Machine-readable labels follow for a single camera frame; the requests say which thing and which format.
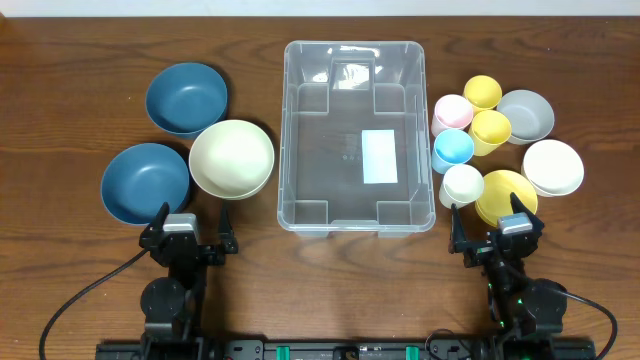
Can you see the yellow small bowl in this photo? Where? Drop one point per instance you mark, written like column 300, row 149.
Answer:
column 495, row 203

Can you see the white label in bin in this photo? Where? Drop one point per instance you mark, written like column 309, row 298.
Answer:
column 379, row 157

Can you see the white plastic cup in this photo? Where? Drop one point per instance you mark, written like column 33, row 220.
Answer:
column 461, row 185

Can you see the white small bowl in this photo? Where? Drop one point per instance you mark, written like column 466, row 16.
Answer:
column 553, row 168

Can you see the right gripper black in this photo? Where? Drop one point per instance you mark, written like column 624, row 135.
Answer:
column 479, row 251

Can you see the dark blue bowl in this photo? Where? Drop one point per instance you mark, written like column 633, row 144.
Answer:
column 187, row 98
column 140, row 179

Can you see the yellow cup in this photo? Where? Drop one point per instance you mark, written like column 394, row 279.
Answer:
column 483, row 92
column 488, row 130

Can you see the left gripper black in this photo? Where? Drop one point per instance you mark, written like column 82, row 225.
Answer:
column 214, row 257

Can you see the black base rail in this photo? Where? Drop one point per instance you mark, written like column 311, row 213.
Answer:
column 435, row 348

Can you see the cream large bowl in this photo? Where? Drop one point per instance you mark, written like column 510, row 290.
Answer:
column 232, row 159

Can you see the light blue cup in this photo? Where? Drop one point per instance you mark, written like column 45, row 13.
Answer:
column 451, row 147

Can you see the grey small bowl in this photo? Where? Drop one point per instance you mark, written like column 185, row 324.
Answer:
column 531, row 116

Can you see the clear plastic storage bin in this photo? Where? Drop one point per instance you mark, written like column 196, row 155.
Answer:
column 332, row 91

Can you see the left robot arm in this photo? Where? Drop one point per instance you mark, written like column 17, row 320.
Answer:
column 172, row 305

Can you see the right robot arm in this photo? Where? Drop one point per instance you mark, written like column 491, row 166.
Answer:
column 529, row 311

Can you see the pink plastic cup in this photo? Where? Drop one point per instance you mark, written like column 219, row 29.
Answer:
column 451, row 112

